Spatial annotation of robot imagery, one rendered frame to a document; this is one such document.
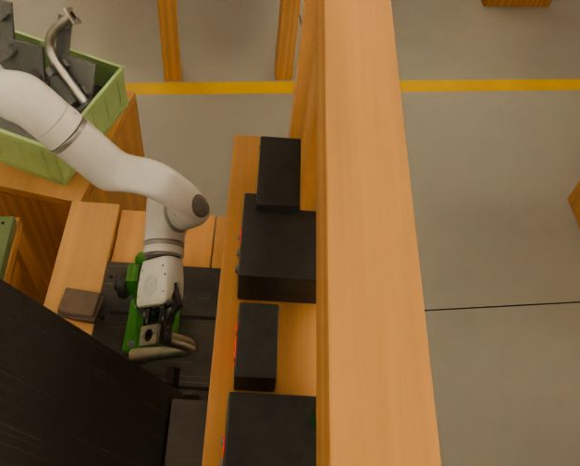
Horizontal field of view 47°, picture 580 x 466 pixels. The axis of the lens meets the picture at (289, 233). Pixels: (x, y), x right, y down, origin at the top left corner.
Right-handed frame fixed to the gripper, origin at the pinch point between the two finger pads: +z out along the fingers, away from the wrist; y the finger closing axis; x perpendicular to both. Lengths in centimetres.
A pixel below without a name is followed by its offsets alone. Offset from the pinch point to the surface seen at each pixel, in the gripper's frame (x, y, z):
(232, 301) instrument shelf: -10.7, 32.7, -1.0
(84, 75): 14, -66, -89
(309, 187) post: -8, 47, -18
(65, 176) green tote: 15, -73, -57
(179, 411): 0.5, 7.3, 15.3
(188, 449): 0.3, 10.4, 22.0
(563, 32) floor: 296, -4, -216
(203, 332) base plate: 31.3, -22.9, -5.4
